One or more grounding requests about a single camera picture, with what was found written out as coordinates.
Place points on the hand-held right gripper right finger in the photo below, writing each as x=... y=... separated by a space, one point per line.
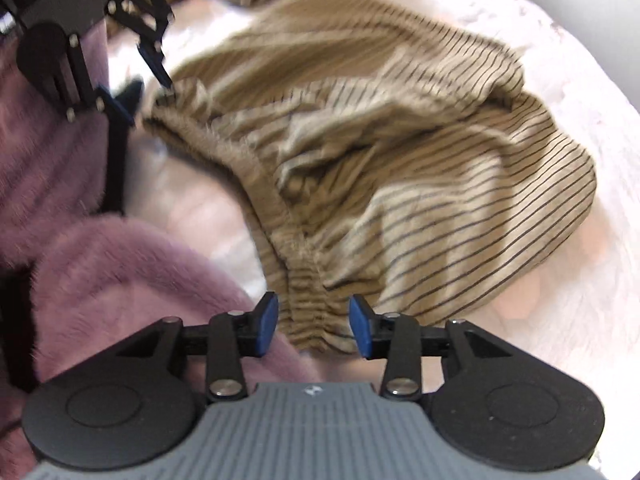
x=361 y=327

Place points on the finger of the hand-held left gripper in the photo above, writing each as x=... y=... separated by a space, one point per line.
x=116 y=106
x=156 y=66

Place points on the pink fuzzy cloth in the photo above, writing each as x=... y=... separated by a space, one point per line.
x=100 y=270

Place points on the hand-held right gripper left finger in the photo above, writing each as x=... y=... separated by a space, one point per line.
x=268 y=321

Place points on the tan striped garment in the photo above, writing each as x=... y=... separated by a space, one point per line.
x=400 y=185

